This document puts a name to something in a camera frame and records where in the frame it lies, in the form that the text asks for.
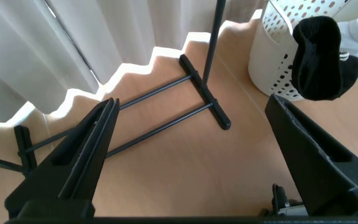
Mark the white laundry basket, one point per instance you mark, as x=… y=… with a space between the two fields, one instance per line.
x=259 y=62

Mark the beige curtain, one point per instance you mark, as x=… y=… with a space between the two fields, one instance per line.
x=17 y=46

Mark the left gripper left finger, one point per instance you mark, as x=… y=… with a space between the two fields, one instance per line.
x=42 y=186

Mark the black clothes rack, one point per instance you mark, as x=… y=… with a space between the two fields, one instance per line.
x=216 y=109

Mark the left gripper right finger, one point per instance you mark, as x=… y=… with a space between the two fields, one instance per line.
x=328 y=186

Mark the black shorts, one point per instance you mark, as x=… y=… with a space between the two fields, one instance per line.
x=315 y=62

